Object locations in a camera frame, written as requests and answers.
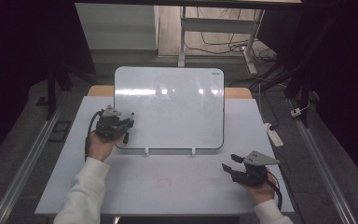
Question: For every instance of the white whiteboard stand foot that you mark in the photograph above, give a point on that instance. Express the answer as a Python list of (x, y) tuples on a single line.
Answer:
[(193, 151), (146, 151)]

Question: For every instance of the white whiteboard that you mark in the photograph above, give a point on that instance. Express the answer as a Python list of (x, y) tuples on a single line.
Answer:
[(174, 109)]

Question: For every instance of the aluminium rail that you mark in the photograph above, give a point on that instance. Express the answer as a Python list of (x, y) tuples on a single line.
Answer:
[(323, 168), (24, 168)]

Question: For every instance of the person's right hand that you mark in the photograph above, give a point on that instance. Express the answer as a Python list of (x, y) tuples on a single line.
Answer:
[(262, 191)]

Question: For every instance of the person's left hand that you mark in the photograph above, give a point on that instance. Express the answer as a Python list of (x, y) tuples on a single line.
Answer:
[(101, 147)]

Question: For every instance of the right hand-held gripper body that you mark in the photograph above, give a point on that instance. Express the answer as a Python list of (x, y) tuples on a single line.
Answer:
[(258, 159)]

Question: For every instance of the black plug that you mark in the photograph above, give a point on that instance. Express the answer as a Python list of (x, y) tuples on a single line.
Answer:
[(272, 127)]

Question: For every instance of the small white adapter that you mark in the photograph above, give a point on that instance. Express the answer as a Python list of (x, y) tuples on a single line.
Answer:
[(296, 112)]

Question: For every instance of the white desk frame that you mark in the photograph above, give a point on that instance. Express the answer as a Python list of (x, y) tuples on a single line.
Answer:
[(217, 25)]

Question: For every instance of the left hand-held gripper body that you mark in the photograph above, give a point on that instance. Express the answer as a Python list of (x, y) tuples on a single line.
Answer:
[(108, 124)]

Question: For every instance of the black metal stand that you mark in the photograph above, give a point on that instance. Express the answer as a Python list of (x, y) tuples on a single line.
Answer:
[(51, 93)]

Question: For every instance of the white power strip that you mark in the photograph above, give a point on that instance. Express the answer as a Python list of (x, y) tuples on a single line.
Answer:
[(274, 137)]

